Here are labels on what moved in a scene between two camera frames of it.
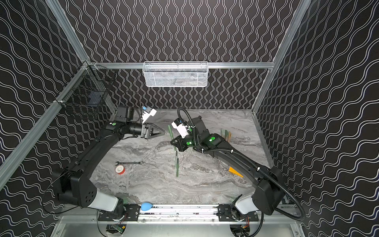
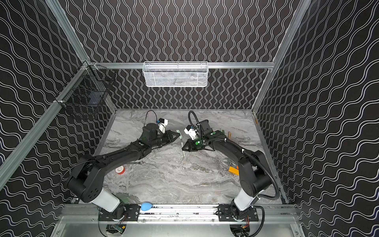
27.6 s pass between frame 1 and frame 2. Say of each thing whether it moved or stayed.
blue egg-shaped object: stayed
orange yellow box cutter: stayed
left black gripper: moved
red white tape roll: stayed
